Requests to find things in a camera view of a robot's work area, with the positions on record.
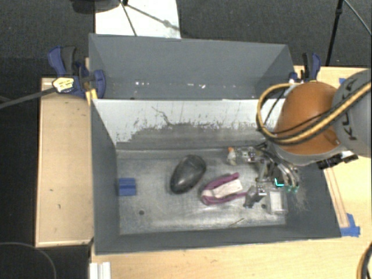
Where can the black computer mouse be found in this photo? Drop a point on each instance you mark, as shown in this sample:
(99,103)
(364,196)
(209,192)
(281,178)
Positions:
(187,174)

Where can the grey metal bin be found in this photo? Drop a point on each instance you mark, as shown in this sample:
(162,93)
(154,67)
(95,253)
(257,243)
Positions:
(174,214)

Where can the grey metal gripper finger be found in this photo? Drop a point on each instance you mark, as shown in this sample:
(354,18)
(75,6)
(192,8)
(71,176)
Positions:
(253,196)
(276,202)

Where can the pale wood board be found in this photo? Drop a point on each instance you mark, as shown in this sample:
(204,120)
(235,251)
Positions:
(64,170)

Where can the blue block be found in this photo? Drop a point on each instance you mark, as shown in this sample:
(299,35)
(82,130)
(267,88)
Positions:
(126,186)

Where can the small clear orange-tipped thing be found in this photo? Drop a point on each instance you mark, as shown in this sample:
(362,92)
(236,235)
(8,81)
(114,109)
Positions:
(231,157)

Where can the black cylinder on white bracket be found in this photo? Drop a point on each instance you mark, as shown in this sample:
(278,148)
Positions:
(329,162)

